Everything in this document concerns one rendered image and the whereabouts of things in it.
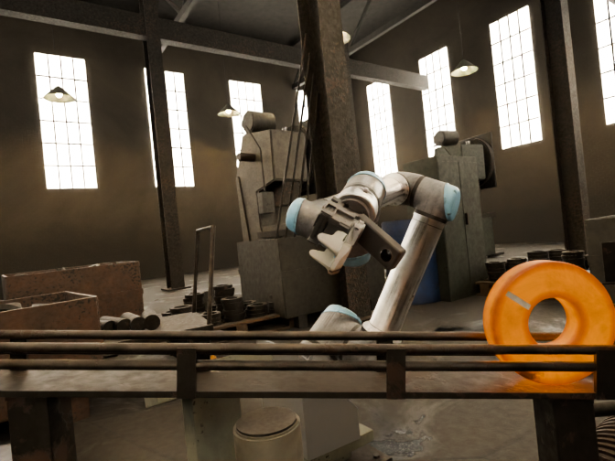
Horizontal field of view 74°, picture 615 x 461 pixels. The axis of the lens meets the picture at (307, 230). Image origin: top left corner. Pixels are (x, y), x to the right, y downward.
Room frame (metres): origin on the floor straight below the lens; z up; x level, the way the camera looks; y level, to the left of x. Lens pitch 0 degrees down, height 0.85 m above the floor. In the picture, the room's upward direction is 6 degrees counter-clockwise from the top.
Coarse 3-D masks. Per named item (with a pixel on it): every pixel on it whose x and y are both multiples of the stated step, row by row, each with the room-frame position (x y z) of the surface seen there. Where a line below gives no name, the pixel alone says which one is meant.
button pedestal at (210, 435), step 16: (160, 400) 0.73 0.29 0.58; (192, 400) 0.79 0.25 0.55; (208, 400) 0.81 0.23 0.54; (224, 400) 0.83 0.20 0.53; (192, 416) 0.79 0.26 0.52; (208, 416) 0.80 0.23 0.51; (224, 416) 0.82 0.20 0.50; (240, 416) 0.84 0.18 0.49; (192, 432) 0.80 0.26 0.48; (208, 432) 0.80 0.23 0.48; (224, 432) 0.82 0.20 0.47; (192, 448) 0.81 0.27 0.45; (208, 448) 0.80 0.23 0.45; (224, 448) 0.82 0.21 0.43
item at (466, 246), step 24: (408, 168) 4.47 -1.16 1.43; (432, 168) 4.22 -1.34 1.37; (456, 168) 4.34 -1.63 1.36; (408, 216) 4.53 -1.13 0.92; (456, 216) 4.29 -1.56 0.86; (480, 216) 4.55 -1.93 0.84; (456, 240) 4.27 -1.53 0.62; (480, 240) 4.52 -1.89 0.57; (456, 264) 4.24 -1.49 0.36; (480, 264) 4.50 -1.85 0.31; (456, 288) 4.22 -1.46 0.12
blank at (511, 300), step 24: (528, 264) 0.52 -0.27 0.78; (552, 264) 0.50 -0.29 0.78; (504, 288) 0.51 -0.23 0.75; (528, 288) 0.50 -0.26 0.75; (552, 288) 0.50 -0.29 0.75; (576, 288) 0.50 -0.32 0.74; (600, 288) 0.50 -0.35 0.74; (504, 312) 0.50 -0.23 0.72; (528, 312) 0.50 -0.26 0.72; (576, 312) 0.51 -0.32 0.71; (600, 312) 0.50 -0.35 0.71; (504, 336) 0.50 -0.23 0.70; (528, 336) 0.50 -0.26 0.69; (576, 336) 0.51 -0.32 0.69; (600, 336) 0.50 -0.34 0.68; (504, 360) 0.51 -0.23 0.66; (528, 360) 0.50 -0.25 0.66; (552, 360) 0.50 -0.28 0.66; (576, 360) 0.50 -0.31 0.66; (552, 384) 0.50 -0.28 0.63
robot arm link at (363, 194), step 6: (354, 186) 0.85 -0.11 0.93; (342, 192) 0.84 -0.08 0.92; (348, 192) 0.82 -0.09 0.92; (354, 192) 0.81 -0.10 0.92; (360, 192) 0.81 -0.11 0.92; (366, 192) 0.83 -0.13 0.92; (342, 198) 0.82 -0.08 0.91; (360, 198) 0.81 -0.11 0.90; (366, 198) 0.81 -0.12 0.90; (372, 198) 0.83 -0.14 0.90; (366, 204) 0.81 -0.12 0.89; (372, 204) 0.81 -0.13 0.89; (372, 210) 0.81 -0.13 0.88; (372, 216) 0.82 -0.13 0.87
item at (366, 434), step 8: (360, 424) 1.52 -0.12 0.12; (360, 432) 1.47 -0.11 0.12; (368, 432) 1.46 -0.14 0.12; (360, 440) 1.44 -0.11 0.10; (368, 440) 1.46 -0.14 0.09; (344, 448) 1.40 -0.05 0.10; (352, 448) 1.42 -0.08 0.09; (320, 456) 1.34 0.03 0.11; (328, 456) 1.36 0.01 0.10; (336, 456) 1.38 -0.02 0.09
